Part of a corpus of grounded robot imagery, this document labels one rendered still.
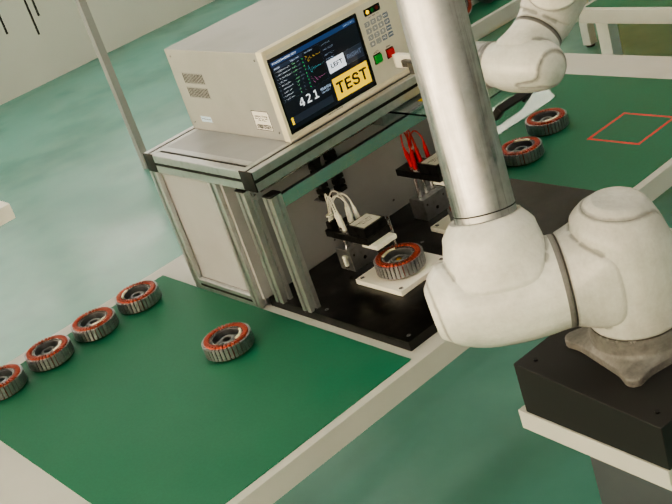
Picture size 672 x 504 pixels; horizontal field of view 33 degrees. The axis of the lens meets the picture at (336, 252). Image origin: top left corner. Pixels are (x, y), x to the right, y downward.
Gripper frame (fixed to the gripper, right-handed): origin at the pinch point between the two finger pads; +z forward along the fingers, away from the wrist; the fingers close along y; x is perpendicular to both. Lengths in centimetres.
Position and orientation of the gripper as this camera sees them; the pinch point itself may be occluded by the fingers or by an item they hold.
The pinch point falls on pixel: (406, 60)
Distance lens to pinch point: 250.0
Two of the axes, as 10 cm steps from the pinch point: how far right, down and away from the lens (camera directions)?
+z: -6.3, -1.6, 7.6
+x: -2.9, -8.6, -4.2
